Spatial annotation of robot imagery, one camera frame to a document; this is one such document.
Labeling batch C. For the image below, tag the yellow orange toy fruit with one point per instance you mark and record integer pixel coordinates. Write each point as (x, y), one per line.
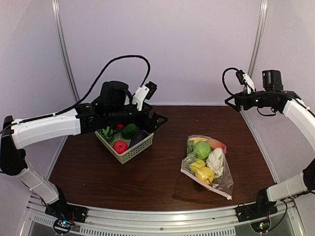
(197, 165)

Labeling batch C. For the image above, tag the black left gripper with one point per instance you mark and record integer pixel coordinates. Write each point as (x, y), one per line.
(151, 126)

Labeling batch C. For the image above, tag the right aluminium frame post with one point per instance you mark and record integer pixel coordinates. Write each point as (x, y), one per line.
(260, 29)

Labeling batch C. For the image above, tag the left round circuit board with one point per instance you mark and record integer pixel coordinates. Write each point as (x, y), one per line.
(62, 226)

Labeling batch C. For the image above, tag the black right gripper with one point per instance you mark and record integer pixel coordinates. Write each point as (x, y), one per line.
(239, 97)

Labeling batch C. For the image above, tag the green toy lime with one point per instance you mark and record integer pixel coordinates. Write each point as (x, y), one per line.
(201, 150)

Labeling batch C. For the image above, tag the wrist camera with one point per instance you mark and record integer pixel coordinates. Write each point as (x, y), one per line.
(143, 92)
(244, 79)

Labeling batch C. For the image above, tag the left aluminium frame post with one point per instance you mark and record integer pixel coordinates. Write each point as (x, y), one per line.
(63, 49)

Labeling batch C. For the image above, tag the striped green toy watermelon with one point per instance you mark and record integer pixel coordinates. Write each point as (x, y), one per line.
(108, 133)

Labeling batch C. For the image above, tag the clear zip top bag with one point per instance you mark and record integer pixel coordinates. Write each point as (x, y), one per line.
(222, 185)

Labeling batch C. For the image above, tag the dark green toy pepper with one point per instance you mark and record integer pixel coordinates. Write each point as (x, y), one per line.
(129, 131)

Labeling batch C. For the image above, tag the front aluminium rail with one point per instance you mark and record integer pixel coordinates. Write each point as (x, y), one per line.
(220, 221)

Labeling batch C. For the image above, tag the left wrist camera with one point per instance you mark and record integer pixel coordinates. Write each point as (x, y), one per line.
(143, 92)

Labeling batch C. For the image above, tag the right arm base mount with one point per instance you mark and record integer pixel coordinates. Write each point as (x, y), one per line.
(253, 212)

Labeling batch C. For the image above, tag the red orange toy carrot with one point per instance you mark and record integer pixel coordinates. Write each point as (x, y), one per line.
(214, 144)

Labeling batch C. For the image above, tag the aluminium frame post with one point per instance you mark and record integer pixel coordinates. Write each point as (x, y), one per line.
(260, 29)
(63, 49)

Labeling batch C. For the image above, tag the round circuit board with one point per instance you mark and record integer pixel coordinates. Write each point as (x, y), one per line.
(261, 226)
(62, 226)

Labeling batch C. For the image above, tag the red toy apple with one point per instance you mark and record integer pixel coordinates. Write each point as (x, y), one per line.
(120, 146)

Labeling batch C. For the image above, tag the dark purple toy eggplant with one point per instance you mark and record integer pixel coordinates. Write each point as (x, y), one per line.
(138, 137)

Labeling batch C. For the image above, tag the green perforated plastic basket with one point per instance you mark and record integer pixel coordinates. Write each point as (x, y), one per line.
(131, 152)

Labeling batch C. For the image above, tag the right round circuit board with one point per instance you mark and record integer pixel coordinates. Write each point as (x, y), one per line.
(261, 226)

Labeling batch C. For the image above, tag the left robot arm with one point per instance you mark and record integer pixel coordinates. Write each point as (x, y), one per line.
(115, 105)

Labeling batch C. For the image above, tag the white toy cauliflower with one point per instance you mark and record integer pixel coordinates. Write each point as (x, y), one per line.
(215, 161)

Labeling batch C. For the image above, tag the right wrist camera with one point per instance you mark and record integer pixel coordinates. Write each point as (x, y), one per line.
(244, 79)

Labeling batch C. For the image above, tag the dark green leafy toy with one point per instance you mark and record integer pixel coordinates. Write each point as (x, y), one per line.
(190, 146)

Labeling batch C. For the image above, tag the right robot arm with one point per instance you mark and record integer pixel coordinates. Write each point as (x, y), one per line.
(291, 105)

